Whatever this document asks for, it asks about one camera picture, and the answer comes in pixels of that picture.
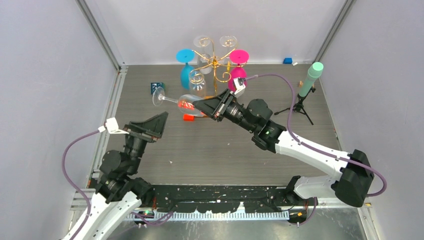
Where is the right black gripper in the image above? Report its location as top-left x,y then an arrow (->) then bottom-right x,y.
192,89 -> 256,134

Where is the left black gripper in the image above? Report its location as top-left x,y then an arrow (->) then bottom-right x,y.
123,111 -> 168,174

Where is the clear textured wine glass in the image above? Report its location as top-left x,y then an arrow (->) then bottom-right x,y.
188,70 -> 207,98

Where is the clear stemmed wine glass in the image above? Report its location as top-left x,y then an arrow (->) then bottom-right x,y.
152,87 -> 205,117

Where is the blue wine glass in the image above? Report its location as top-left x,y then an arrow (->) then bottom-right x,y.
175,48 -> 195,90

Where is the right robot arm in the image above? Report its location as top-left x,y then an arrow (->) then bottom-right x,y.
192,90 -> 375,208

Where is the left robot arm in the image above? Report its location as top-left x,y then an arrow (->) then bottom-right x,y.
62,111 -> 169,240

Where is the wooden rack base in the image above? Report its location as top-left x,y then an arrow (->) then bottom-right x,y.
202,96 -> 219,118

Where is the clear back left glass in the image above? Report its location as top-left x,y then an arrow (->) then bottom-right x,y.
193,35 -> 212,75

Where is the pink wine glass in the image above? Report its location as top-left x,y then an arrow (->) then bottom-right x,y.
228,49 -> 250,92

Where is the clear back right glass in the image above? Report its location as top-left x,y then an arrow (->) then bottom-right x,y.
219,35 -> 238,65

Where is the orange L-shaped block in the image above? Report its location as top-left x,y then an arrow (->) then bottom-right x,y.
182,105 -> 196,122

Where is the blue patterned small box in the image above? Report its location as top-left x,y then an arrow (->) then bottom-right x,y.
150,82 -> 165,95

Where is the small blue block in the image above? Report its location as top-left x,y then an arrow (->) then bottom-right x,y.
283,57 -> 293,65

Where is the mint green microphone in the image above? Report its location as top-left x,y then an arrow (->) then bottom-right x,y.
298,61 -> 324,98

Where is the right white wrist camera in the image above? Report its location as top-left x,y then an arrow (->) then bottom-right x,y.
233,77 -> 247,98

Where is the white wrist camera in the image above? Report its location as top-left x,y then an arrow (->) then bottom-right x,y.
97,117 -> 129,135
233,77 -> 247,98

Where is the gold wire glass rack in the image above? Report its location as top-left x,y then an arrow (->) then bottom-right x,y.
192,36 -> 238,96

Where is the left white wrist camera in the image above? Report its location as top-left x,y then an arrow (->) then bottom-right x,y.
97,117 -> 129,135

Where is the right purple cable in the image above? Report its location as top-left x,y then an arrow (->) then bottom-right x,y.
245,73 -> 388,197

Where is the purple cable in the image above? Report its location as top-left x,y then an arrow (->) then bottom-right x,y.
62,129 -> 107,240
245,73 -> 388,197

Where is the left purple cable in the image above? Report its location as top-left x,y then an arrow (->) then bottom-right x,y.
62,129 -> 107,240

